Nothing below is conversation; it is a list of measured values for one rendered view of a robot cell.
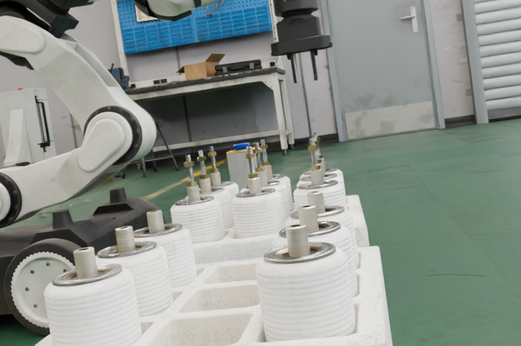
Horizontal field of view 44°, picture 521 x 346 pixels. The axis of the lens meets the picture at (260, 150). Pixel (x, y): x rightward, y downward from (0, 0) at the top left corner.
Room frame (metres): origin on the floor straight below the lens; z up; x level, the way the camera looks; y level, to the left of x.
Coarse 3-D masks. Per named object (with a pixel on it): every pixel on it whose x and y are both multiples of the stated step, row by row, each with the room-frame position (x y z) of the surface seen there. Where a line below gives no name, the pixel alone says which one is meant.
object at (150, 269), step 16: (96, 256) 0.81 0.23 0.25; (128, 256) 0.78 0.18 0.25; (144, 256) 0.78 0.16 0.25; (160, 256) 0.80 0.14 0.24; (144, 272) 0.78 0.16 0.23; (160, 272) 0.80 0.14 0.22; (144, 288) 0.78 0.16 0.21; (160, 288) 0.79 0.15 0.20; (144, 304) 0.78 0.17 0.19; (160, 304) 0.79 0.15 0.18
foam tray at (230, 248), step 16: (352, 208) 1.31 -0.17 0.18; (224, 240) 1.16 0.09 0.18; (240, 240) 1.14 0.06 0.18; (256, 240) 1.13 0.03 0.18; (272, 240) 1.13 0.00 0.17; (368, 240) 1.11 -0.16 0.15; (208, 256) 1.14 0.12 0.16; (224, 256) 1.14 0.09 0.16; (240, 256) 1.14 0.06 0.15; (256, 256) 1.13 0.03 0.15
